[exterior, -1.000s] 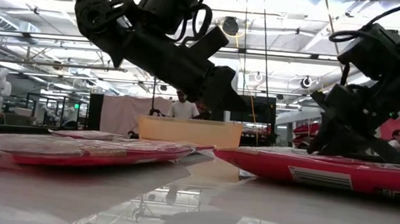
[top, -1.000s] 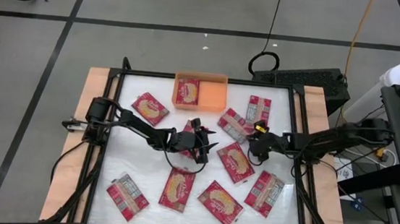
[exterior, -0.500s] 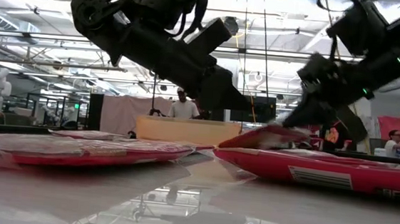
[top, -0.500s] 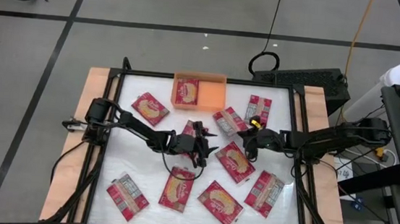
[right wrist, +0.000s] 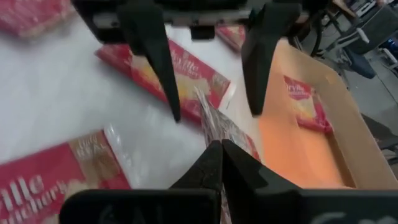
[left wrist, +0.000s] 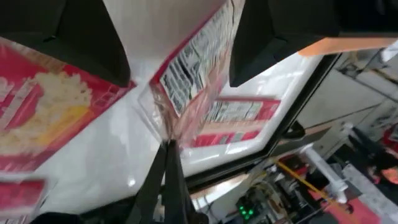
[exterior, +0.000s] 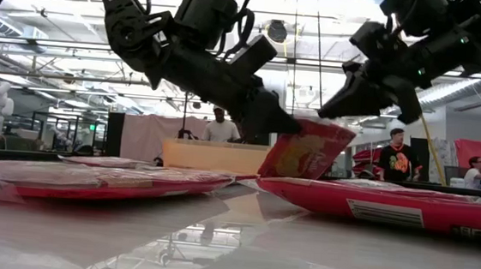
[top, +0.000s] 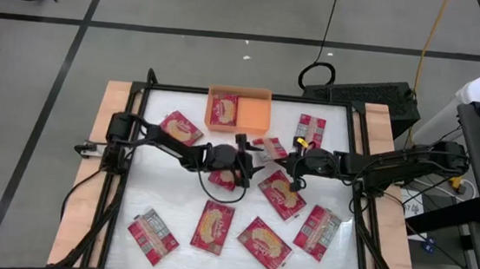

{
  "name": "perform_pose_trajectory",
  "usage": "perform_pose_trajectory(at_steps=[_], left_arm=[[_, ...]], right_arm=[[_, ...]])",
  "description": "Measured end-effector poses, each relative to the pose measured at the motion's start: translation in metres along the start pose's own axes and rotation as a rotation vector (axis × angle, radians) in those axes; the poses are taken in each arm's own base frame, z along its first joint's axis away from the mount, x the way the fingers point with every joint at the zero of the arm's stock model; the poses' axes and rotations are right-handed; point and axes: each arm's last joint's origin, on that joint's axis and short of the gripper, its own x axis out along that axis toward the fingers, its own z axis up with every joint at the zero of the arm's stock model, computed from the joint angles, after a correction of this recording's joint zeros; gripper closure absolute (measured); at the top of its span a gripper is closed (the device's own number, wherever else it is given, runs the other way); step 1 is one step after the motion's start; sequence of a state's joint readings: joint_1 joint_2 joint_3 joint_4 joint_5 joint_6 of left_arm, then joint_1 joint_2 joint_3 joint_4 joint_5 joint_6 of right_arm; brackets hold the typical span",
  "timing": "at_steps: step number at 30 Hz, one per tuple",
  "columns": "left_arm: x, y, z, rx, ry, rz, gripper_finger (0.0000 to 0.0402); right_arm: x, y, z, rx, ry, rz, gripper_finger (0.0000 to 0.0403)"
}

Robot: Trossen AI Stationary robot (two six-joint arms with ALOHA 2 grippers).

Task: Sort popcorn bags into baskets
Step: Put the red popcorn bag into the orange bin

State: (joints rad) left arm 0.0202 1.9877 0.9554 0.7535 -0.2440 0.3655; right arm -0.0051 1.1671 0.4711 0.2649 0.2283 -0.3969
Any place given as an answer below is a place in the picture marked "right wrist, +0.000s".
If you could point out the grey office chair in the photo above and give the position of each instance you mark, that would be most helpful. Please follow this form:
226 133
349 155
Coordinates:
373 28

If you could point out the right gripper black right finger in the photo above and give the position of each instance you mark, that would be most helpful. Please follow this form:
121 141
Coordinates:
264 202

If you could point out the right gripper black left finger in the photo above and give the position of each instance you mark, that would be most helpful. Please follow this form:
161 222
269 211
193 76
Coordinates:
186 205

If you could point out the red popcorn bag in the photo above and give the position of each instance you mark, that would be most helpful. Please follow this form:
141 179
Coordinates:
37 186
199 76
306 105
220 127
233 35
31 15

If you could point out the orange cardboard box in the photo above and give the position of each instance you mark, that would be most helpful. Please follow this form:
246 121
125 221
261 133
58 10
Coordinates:
295 155

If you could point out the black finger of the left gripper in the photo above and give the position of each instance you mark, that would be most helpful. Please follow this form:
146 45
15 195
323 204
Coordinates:
152 46
264 62

